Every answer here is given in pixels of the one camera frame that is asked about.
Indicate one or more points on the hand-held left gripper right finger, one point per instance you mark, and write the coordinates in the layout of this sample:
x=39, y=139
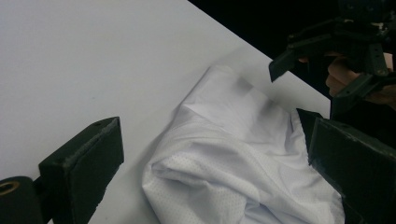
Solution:
x=358, y=168

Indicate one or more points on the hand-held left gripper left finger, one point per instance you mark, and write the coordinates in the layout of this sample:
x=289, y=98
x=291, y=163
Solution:
x=90, y=165

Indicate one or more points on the white shorts with black waistband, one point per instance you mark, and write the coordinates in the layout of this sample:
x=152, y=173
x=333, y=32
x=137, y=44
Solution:
x=236, y=161

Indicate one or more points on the white board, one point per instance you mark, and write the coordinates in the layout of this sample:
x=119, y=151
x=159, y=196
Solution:
x=77, y=62

